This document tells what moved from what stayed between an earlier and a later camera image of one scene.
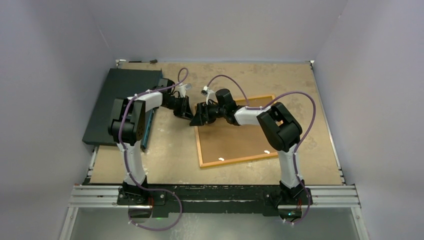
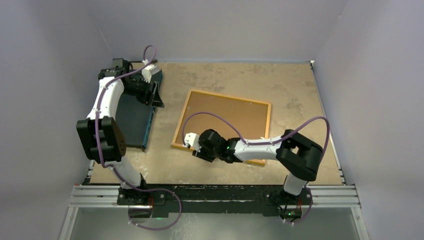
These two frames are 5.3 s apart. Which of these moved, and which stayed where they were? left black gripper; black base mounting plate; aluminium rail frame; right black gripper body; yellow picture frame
Moved: right black gripper body; left black gripper; yellow picture frame
Stayed: aluminium rail frame; black base mounting plate
